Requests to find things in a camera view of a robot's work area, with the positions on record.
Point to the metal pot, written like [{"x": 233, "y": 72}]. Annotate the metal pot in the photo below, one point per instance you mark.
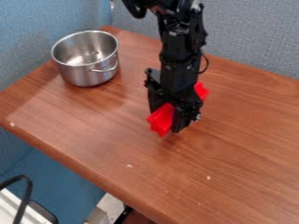
[{"x": 85, "y": 56}]

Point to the white box bottom left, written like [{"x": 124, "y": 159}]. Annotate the white box bottom left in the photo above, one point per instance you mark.
[{"x": 34, "y": 214}]

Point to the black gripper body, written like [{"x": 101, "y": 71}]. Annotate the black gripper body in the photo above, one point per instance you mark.
[{"x": 180, "y": 58}]

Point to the white table leg bracket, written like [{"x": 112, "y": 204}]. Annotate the white table leg bracket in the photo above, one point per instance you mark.
[{"x": 106, "y": 211}]

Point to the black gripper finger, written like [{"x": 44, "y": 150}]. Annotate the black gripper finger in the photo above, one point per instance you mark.
[
  {"x": 154, "y": 98},
  {"x": 184, "y": 115}
]

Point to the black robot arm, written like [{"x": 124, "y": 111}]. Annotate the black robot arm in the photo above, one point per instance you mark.
[{"x": 173, "y": 13}]

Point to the red plastic block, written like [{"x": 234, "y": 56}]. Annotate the red plastic block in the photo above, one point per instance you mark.
[{"x": 192, "y": 95}]

